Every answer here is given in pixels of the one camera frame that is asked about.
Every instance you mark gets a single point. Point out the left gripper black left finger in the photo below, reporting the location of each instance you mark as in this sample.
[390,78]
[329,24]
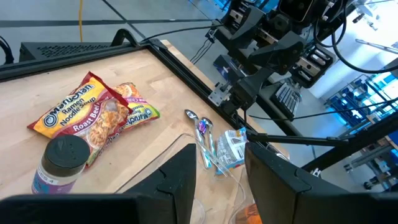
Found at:
[180,180]

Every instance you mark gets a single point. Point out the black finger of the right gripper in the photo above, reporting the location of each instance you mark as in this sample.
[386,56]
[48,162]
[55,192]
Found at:
[245,28]
[280,53]

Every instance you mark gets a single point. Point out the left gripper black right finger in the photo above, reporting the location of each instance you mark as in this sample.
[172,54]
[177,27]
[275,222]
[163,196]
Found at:
[273,186]

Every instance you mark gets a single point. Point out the orange ramen packet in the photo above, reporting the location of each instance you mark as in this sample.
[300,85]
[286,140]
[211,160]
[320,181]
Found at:
[248,215]

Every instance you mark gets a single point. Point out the yellow green ramen packet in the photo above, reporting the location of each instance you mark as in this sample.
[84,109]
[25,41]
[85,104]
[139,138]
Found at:
[140,112]

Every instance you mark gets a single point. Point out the purple label spice jar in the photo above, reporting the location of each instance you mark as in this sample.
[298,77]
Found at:
[62,155]

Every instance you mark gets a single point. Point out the roast beef ramen packet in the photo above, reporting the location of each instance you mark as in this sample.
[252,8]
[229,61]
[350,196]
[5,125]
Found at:
[77,109]

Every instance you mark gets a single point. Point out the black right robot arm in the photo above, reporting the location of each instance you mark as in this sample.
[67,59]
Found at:
[245,93]

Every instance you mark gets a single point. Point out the clear plastic bin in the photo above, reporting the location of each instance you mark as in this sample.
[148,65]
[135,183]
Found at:
[217,193]

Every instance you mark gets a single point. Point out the backlit keyboard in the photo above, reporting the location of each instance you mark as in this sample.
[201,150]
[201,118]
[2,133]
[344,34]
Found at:
[286,99]

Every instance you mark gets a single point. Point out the blue clear plastic pouch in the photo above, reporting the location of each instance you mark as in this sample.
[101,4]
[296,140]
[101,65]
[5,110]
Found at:
[230,149]

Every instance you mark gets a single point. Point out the black desk beam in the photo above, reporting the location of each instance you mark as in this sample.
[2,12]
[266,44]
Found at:
[357,141]

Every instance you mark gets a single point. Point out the black perforated metal box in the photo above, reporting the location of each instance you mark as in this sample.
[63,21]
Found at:
[77,49]

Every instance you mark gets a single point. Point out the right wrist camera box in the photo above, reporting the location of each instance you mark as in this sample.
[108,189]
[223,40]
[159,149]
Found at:
[295,9]

